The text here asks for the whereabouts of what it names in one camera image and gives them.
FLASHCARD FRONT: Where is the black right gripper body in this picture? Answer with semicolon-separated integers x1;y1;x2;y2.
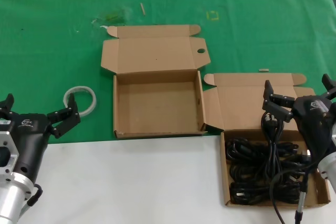
292;95;336;164

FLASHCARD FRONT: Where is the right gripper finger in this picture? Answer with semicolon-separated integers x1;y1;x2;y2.
262;79;296;123
321;73;336;101

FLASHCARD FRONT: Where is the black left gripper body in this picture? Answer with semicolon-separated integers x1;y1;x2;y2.
0;111;53;184

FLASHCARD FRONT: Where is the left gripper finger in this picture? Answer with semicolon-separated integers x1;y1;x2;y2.
0;93;14;120
46;93;81;140

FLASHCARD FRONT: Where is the empty open cardboard box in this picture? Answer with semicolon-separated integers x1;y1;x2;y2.
100;24;211;140

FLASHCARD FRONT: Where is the clear tape roll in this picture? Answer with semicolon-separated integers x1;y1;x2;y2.
62;85;97;118

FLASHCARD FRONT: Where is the green table cloth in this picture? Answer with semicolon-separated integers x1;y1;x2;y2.
0;0;336;146

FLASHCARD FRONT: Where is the cardboard box with cords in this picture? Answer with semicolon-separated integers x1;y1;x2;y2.
202;72;331;207

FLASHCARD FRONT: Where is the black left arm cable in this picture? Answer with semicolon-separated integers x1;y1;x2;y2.
26;183;44;207

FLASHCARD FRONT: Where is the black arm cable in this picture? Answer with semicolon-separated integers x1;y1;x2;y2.
269;161;320;224
26;183;44;207

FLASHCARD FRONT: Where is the grey spring-sheathed cable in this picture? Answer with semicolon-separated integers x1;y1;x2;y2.
294;170;310;224

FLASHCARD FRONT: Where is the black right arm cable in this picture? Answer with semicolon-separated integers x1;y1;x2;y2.
269;161;320;224

